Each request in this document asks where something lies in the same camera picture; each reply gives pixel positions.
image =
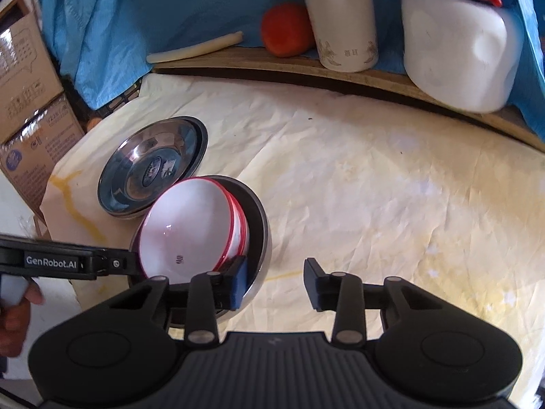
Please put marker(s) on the blue and white plush toy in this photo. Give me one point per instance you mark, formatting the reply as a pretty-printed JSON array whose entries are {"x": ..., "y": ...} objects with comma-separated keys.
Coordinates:
[{"x": 455, "y": 51}]

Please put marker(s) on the cream thermos cup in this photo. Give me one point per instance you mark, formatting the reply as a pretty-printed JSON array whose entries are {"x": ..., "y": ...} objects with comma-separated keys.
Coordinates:
[{"x": 340, "y": 25}]

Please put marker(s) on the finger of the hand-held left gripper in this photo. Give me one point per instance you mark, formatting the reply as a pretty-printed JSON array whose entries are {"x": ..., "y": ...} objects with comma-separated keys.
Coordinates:
[{"x": 117, "y": 263}]

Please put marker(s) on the printed cardboard box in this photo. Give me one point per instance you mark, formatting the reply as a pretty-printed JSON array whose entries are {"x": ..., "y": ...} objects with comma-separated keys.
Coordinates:
[{"x": 38, "y": 153}]

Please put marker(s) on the white bowl with red rim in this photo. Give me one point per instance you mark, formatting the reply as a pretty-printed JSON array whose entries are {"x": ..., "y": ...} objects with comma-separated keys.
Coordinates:
[
  {"x": 240, "y": 238},
  {"x": 187, "y": 221}
]

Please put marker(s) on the steel plate with sticker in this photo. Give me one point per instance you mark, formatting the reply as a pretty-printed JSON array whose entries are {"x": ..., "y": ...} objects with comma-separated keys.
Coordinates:
[{"x": 140, "y": 153}]

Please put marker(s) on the orange rounded object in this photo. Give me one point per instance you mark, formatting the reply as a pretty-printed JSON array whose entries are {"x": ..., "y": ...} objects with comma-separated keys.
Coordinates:
[{"x": 93, "y": 124}]

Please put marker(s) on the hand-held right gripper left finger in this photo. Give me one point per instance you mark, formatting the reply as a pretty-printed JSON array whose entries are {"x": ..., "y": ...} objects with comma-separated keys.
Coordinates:
[{"x": 239, "y": 283}]

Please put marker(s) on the wooden board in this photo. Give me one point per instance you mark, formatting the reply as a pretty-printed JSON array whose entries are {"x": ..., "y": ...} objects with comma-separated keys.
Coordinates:
[{"x": 298, "y": 66}]

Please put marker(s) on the cream sheet with yellow pattern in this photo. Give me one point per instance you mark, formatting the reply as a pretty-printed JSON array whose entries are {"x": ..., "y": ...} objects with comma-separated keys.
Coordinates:
[{"x": 383, "y": 179}]

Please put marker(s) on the cream round rod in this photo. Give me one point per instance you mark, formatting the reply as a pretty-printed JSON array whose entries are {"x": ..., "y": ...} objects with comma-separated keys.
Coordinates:
[{"x": 191, "y": 49}]

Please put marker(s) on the black perforated crate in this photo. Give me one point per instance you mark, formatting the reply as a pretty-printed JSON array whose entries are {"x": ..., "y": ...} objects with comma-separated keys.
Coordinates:
[{"x": 127, "y": 93}]

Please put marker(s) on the orange round fruit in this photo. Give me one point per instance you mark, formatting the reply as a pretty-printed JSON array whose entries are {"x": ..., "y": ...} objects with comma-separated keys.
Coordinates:
[{"x": 287, "y": 30}]

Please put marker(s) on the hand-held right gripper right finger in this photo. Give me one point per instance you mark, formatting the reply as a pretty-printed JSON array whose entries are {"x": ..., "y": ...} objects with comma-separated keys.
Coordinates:
[{"x": 313, "y": 283}]

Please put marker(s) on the blue cloth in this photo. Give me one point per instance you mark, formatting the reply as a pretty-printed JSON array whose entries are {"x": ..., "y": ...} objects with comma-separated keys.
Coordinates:
[{"x": 149, "y": 8}]

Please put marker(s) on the person's left hand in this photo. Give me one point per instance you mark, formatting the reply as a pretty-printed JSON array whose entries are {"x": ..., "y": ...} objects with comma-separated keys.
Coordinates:
[{"x": 15, "y": 328}]

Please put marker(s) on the plain steel plate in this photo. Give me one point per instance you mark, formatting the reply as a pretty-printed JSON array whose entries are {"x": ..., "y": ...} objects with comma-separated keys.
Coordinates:
[{"x": 203, "y": 142}]

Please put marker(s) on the small steel bowl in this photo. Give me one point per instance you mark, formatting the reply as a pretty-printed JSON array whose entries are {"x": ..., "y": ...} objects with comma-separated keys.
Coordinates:
[{"x": 259, "y": 230}]

